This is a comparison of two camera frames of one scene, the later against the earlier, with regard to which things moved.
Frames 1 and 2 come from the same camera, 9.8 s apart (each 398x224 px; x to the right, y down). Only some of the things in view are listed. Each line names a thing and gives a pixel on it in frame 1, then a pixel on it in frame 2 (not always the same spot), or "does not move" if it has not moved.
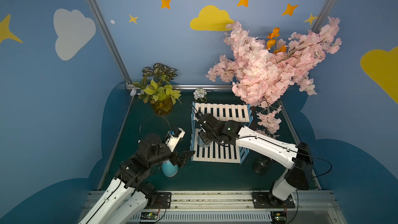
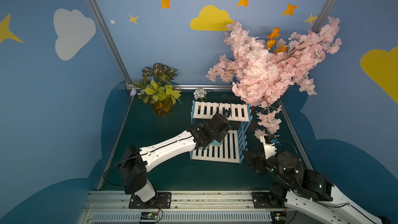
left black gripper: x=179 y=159 → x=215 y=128
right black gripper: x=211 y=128 → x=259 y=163
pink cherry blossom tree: x=263 y=77 does not move
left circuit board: x=148 y=215 does not move
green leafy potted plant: x=156 y=89 does not move
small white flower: x=200 y=95 does not move
